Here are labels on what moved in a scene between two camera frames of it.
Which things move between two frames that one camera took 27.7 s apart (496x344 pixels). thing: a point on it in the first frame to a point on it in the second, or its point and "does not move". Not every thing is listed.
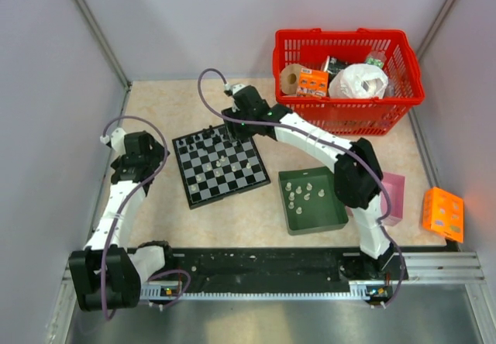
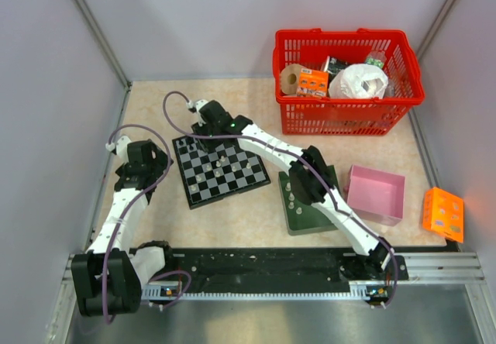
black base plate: [275, 270] does not move
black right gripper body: [241, 132] to [202, 128]
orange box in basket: [312, 82] does not move
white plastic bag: [359, 80] does not move
